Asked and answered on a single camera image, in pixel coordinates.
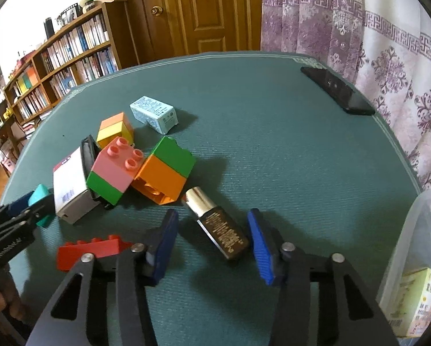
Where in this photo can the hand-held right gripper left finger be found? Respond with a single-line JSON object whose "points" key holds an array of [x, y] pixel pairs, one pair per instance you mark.
{"points": [[164, 247]]}

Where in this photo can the rows of shelved books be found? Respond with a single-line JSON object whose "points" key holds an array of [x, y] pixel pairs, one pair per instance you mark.
{"points": [[75, 57]]}

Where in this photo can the red toy block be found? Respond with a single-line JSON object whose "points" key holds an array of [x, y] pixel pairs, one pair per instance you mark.
{"points": [[89, 253]]}

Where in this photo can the pale round jar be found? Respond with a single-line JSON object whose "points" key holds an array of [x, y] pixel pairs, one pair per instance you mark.
{"points": [[89, 4]]}

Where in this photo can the clear plastic container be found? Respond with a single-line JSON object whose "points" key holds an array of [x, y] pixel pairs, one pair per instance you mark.
{"points": [[411, 245]]}

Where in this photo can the white and purple patterned curtain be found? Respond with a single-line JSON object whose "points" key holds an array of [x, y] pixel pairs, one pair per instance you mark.
{"points": [[381, 43]]}

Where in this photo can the person's left hand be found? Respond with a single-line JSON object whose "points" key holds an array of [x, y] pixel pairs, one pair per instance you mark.
{"points": [[5, 301]]}

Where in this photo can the green cloth-covered desktop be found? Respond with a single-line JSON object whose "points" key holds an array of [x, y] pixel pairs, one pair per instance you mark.
{"points": [[273, 151]]}

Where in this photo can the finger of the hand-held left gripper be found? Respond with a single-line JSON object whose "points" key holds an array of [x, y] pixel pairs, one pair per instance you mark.
{"points": [[20, 202], [41, 209]]}

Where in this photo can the green and orange toy block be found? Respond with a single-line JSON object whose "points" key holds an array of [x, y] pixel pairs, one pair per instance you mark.
{"points": [[167, 171]]}

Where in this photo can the wooden door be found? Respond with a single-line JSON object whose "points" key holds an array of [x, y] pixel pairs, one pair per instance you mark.
{"points": [[201, 10]]}

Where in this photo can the yellow-green medicine box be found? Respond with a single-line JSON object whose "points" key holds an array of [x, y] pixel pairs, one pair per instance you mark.
{"points": [[419, 304]]}

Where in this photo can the brown cosmetic bottle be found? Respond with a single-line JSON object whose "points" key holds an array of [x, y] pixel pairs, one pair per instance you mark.
{"points": [[219, 227]]}

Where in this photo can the teal toy block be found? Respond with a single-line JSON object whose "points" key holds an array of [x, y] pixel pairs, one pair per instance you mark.
{"points": [[42, 196]]}

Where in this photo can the pink and green toy block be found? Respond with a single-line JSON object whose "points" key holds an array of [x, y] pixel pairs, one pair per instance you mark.
{"points": [[114, 173]]}

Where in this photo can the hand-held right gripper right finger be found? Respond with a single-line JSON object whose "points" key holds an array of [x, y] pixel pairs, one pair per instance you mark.
{"points": [[262, 250]]}

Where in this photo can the wooden bookshelf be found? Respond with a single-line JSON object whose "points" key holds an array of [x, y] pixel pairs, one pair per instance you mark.
{"points": [[109, 18]]}

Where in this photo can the orange and yellow toy block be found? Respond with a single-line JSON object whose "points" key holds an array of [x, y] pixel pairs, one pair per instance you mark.
{"points": [[115, 129]]}

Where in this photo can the light blue small box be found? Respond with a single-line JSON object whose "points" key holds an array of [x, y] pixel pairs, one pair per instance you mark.
{"points": [[152, 113]]}

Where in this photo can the brass door knob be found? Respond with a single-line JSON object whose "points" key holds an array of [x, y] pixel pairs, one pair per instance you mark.
{"points": [[156, 10]]}

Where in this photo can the picture frame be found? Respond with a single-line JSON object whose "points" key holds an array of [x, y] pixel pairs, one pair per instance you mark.
{"points": [[69, 15]]}

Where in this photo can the black comb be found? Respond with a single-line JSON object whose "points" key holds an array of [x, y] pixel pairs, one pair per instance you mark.
{"points": [[89, 151]]}

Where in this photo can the white medicine box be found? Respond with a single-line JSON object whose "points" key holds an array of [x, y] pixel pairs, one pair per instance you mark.
{"points": [[68, 182]]}

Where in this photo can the black smartphone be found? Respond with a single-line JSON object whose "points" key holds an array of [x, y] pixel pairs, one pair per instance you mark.
{"points": [[338, 90]]}

